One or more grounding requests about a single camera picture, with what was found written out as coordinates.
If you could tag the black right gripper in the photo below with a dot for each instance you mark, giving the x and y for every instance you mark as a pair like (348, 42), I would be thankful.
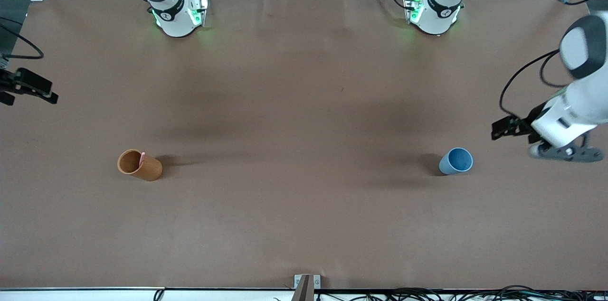
(10, 82)

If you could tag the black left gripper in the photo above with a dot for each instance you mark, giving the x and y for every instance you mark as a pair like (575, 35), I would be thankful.
(528, 124)

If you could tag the blue cup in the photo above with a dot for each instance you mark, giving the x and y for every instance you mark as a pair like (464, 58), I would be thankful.
(453, 162)

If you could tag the pink chopstick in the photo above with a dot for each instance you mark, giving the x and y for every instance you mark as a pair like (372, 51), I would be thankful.
(141, 158)

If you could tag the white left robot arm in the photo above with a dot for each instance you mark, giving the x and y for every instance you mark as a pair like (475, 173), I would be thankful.
(577, 101)

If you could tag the brown wooden cup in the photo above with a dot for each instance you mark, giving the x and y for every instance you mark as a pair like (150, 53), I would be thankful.
(142, 167)

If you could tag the brown table cover sheet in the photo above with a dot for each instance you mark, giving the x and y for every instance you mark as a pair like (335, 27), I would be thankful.
(294, 196)

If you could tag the metal bracket with brown bar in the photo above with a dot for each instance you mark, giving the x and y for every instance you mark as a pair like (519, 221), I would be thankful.
(306, 286)

